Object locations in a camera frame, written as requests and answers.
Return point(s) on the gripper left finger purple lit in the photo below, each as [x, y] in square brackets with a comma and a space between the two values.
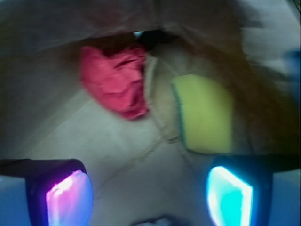
[45, 193]

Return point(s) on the gripper right finger cyan lit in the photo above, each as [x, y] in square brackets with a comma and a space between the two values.
[254, 190]

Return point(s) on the yellow green sponge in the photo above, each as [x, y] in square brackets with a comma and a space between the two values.
[205, 111]

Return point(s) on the brown paper bag container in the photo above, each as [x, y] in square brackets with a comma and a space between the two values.
[139, 169]

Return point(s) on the crumpled red paper ball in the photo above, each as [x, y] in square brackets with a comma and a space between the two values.
[115, 79]

